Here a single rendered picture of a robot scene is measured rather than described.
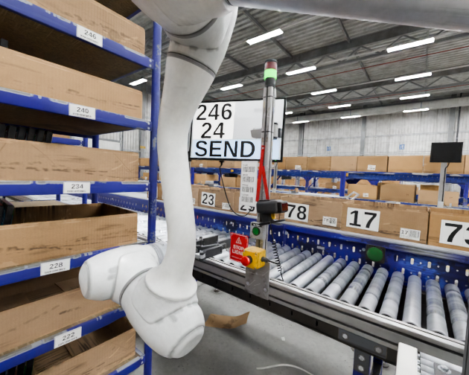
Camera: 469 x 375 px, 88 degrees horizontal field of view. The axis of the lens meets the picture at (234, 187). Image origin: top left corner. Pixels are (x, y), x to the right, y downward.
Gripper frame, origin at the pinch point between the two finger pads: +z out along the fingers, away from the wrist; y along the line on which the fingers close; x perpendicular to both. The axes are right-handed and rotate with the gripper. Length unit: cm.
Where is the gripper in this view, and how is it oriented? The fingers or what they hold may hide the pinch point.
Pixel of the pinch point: (217, 242)
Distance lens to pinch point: 84.6
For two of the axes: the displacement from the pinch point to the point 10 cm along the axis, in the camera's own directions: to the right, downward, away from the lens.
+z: 6.1, -0.1, 7.9
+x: -0.5, 10.0, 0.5
